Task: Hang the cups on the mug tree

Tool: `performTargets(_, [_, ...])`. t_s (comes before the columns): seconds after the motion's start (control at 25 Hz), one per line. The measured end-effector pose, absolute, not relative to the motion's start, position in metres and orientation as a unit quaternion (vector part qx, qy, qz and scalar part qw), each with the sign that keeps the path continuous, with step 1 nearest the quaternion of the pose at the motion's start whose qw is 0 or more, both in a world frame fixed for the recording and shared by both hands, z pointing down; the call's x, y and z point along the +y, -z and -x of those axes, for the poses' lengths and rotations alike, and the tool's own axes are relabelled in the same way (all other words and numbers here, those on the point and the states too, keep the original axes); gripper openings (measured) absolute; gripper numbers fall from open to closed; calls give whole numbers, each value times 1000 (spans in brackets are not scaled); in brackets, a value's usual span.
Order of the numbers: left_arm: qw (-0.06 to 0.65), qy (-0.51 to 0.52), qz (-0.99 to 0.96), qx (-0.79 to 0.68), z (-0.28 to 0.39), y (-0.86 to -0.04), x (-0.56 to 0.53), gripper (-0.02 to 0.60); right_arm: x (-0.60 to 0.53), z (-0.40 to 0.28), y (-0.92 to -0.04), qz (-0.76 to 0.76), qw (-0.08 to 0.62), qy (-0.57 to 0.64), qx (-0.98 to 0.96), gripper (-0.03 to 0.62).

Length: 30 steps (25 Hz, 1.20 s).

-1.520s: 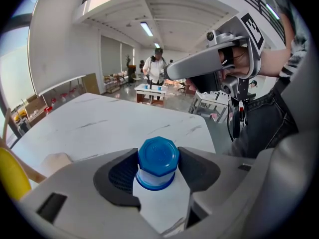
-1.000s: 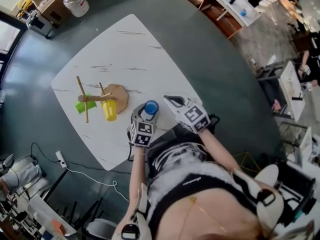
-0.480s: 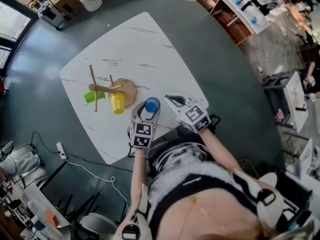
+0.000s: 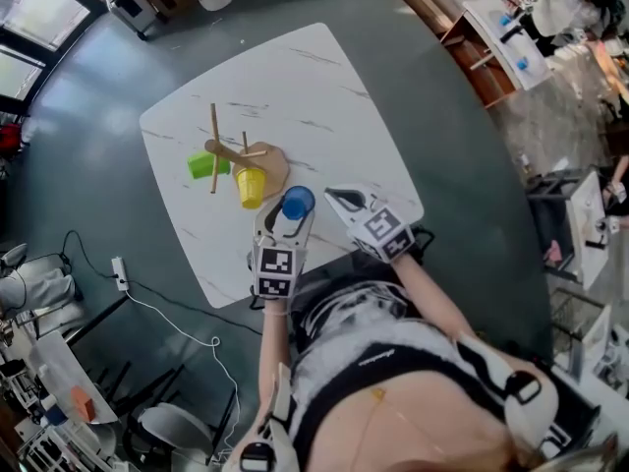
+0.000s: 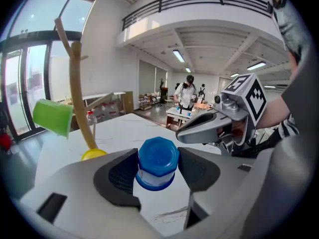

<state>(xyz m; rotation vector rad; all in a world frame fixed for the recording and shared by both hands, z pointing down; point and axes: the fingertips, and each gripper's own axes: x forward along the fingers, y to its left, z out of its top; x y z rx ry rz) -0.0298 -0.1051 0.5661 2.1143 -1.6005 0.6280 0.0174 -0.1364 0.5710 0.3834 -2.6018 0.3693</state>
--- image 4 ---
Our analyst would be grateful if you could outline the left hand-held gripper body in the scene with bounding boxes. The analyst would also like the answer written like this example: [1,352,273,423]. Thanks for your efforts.
[250,241,309,302]

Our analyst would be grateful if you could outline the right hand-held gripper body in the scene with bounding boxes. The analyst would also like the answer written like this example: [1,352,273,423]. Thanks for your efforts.
[347,203,418,265]

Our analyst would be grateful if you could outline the yellow plastic cup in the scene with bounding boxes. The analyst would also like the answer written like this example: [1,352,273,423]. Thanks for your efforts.
[235,167,267,210]

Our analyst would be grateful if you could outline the blue plastic cup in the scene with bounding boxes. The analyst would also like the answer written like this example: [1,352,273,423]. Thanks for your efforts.
[281,185,315,221]

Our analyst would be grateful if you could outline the wooden cup tree stand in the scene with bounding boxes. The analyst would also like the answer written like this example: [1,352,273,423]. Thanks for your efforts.
[203,102,292,204]

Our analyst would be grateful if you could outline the green plastic cup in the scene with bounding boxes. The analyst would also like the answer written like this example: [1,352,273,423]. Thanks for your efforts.
[186,148,232,181]

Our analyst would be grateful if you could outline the person's right forearm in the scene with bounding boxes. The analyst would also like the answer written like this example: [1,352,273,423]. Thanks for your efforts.
[395,253,476,338]

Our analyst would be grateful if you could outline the person's left forearm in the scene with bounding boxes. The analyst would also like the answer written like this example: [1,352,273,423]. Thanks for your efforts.
[257,297,296,412]

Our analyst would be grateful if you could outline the white power strip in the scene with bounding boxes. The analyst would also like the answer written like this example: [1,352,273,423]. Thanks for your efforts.
[111,257,130,293]

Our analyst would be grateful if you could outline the person's body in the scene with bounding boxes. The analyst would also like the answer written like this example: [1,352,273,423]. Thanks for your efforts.
[230,253,600,472]

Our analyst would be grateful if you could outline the white chair black legs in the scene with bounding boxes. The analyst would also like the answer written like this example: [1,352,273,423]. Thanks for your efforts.
[122,403,237,467]

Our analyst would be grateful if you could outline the orange box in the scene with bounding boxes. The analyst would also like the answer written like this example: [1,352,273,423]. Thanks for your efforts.
[70,384,95,422]

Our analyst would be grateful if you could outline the white table with clutter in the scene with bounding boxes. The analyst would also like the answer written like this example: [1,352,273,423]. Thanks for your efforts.
[27,331,119,427]

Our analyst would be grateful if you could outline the white portable air cooler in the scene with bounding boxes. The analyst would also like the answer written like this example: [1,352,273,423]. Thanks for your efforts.
[105,0,158,41]

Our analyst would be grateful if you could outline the red bag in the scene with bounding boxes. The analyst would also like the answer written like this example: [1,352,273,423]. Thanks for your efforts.
[0,123,24,151]

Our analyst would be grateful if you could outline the black-framed glass doors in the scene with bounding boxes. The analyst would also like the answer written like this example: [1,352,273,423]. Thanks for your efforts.
[0,0,94,112]

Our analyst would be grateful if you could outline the black cable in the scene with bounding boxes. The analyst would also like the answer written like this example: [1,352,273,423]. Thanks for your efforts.
[58,230,264,336]

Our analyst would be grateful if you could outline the white cable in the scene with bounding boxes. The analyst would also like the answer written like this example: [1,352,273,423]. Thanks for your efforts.
[125,290,242,461]

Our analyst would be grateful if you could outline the white side table wooden frame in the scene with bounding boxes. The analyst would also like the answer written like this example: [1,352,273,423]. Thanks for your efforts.
[439,0,554,110]

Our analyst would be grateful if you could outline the white table black frame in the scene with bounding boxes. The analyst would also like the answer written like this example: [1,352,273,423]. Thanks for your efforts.
[525,169,608,292]

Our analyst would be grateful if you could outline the white wire rack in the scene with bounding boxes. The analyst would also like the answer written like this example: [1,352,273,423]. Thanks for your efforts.
[19,420,119,472]

